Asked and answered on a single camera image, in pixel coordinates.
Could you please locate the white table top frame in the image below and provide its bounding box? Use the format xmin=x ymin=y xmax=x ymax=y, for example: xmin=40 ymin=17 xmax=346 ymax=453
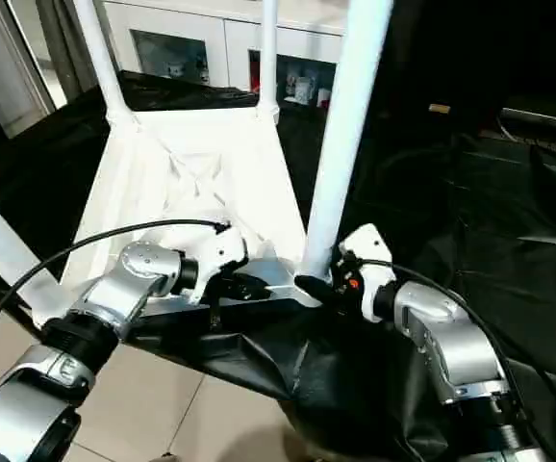
xmin=30 ymin=104 xmax=329 ymax=324

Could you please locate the white plastic table leg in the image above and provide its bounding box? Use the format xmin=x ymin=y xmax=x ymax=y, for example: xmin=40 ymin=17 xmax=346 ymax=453
xmin=299 ymin=0 xmax=395 ymax=284
xmin=0 ymin=181 xmax=69 ymax=324
xmin=256 ymin=0 xmax=282 ymax=122
xmin=71 ymin=0 xmax=140 ymax=128

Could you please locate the black work mat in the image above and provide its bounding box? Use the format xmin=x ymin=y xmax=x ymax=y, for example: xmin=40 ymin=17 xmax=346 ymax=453
xmin=0 ymin=72 xmax=556 ymax=461

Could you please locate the white glass-door cabinet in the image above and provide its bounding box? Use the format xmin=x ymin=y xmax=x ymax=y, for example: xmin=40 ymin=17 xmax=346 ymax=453
xmin=100 ymin=0 xmax=348 ymax=109

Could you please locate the grey curtain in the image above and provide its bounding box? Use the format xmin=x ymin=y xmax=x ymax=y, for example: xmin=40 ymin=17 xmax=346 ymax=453
xmin=33 ymin=0 xmax=117 ymax=97

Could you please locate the black metal stand frame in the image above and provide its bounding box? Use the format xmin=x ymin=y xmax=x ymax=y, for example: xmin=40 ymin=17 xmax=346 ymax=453
xmin=0 ymin=279 xmax=43 ymax=340

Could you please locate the black metal rail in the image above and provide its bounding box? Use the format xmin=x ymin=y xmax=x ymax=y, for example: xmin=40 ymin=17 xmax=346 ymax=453
xmin=497 ymin=108 xmax=556 ymax=138

